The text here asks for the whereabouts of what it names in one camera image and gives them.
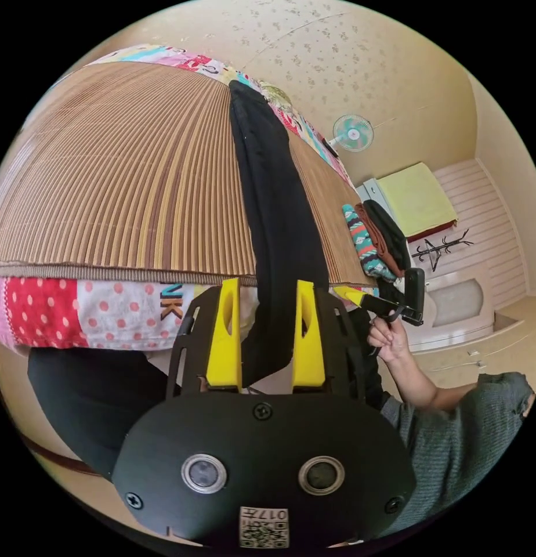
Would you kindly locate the wall fan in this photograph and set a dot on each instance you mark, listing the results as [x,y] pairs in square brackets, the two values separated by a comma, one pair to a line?
[353,132]

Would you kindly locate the bed with striped woven mat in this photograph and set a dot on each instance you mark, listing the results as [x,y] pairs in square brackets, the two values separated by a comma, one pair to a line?
[120,174]

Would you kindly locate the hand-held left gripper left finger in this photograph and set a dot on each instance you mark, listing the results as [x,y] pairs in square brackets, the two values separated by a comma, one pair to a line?
[223,344]

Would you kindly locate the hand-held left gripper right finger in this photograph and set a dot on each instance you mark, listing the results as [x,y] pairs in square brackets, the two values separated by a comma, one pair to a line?
[310,348]

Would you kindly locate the cabinet with yellow cloth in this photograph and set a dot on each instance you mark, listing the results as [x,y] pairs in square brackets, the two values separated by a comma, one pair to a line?
[413,202]

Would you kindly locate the person's right hand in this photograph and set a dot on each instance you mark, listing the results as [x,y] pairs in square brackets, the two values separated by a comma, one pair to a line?
[389,341]

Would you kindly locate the white dressing table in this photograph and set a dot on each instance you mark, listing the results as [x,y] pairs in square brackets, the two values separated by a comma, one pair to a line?
[461,300]

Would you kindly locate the person's right forearm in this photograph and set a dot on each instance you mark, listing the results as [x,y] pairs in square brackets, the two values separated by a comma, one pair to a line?
[420,387]

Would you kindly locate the black long pants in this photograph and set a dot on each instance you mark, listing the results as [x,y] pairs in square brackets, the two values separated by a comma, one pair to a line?
[274,209]

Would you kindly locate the black coat rack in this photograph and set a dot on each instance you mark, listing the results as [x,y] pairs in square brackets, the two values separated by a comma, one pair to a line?
[442,249]

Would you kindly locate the pile of clothes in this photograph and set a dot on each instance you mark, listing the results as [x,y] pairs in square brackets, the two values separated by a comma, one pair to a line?
[374,239]

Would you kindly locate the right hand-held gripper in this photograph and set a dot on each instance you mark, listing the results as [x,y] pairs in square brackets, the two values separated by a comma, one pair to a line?
[383,306]

